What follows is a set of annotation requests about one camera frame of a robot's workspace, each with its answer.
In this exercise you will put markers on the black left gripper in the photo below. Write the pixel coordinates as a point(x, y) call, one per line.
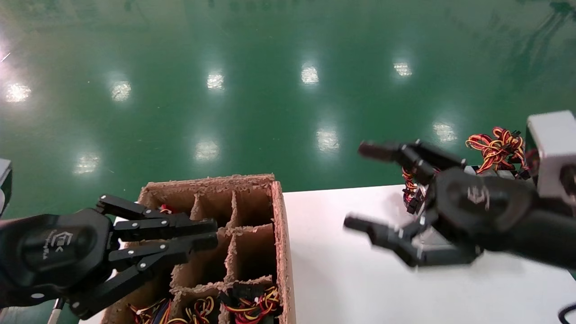
point(54, 252)

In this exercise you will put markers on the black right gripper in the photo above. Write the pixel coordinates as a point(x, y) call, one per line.
point(477, 207)

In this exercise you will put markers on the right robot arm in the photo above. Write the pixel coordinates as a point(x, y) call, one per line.
point(544, 243)

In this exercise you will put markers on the brown cardboard box with dividers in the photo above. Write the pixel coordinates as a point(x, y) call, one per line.
point(283, 252)

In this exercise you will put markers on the white pipe frame cart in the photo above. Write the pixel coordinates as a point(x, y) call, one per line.
point(55, 312)

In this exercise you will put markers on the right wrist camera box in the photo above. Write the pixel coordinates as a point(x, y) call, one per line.
point(553, 144)

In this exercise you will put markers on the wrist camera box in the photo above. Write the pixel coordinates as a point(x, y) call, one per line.
point(5, 184)
point(553, 144)

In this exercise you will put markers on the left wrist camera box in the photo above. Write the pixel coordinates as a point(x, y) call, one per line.
point(5, 184)

